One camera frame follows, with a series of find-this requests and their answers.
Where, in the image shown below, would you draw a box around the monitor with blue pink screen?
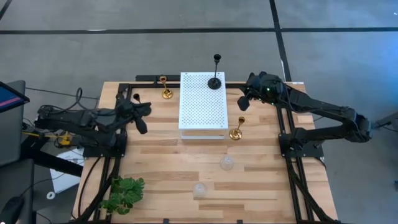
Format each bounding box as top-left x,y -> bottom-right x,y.
0,80 -> 30,113

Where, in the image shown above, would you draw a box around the gold candlestick holder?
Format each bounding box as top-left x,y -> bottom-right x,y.
229,116 -> 246,141
159,75 -> 174,100

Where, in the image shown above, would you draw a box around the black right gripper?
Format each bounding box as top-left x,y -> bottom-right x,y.
237,71 -> 285,112

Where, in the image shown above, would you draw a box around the white paper sheet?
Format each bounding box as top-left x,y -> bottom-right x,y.
49,147 -> 85,194

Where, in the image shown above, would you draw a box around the black looped cable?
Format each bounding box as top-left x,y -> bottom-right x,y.
67,86 -> 100,111

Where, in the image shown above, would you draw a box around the black aluminium table frame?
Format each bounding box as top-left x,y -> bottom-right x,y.
74,74 -> 340,224

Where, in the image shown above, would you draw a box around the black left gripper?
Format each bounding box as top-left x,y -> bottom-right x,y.
124,101 -> 152,135

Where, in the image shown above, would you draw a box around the yellow cable connector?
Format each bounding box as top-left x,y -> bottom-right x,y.
57,132 -> 73,147

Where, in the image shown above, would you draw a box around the white perforated metal shelf riser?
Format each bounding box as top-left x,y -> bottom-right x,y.
178,72 -> 229,140

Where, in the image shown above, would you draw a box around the clear ribbed glass candle holder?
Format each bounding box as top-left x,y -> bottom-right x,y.
219,156 -> 235,171
192,182 -> 208,198

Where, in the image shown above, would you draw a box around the grey cabinet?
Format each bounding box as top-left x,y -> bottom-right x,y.
0,80 -> 26,166

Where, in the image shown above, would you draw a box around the green plant in white pot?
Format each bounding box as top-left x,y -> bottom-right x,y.
99,176 -> 146,215

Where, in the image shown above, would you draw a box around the black office chair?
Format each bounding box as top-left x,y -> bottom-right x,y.
0,158 -> 35,224

